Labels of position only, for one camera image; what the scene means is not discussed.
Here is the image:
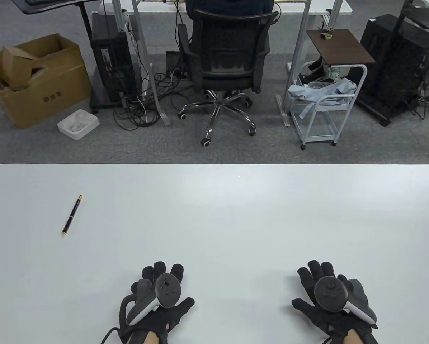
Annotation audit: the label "person's right hand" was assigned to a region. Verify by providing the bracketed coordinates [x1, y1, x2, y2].
[292, 260, 379, 340]

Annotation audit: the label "person's left hand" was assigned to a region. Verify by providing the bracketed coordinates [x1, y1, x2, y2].
[118, 261, 195, 340]

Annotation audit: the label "grey controller with strap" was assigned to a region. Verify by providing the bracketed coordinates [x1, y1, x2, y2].
[314, 276, 378, 327]
[119, 273, 182, 327]

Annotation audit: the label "black gold fountain pen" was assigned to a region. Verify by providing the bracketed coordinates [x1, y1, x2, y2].
[70, 195, 83, 218]

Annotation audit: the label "person's left forearm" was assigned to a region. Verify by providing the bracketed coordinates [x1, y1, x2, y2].
[134, 331, 158, 344]

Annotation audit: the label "person's right forearm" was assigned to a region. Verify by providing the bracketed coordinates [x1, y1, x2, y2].
[342, 329, 363, 344]

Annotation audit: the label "white metal cart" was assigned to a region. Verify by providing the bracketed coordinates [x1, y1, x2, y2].
[289, 62, 368, 150]

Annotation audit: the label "white plastic tray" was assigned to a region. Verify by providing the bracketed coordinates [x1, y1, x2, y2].
[57, 109, 100, 140]

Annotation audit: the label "light blue cloth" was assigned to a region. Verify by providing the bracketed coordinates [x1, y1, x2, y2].
[288, 79, 357, 119]

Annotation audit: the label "brown cardboard box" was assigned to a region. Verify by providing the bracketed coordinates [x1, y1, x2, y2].
[0, 33, 92, 129]

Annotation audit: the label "dark brown board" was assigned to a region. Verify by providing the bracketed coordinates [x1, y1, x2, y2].
[306, 29, 376, 67]

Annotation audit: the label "large black computer tower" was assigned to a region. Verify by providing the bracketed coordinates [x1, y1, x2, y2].
[354, 14, 429, 126]

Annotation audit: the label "black mesh office chair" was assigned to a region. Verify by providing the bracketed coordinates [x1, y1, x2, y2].
[177, 9, 279, 147]

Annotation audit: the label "white desk with aluminium legs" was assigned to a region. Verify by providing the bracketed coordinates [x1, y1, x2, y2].
[99, 0, 353, 128]

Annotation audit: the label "black desk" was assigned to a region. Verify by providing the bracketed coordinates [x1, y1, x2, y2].
[12, 0, 104, 114]

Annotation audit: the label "black glove cable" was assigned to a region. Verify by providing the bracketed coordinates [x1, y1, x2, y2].
[100, 326, 122, 344]

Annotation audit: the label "black floor cable bundle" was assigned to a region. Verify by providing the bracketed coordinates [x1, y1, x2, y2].
[113, 70, 190, 131]

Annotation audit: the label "tangled floor cables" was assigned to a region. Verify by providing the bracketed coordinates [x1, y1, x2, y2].
[410, 68, 429, 120]

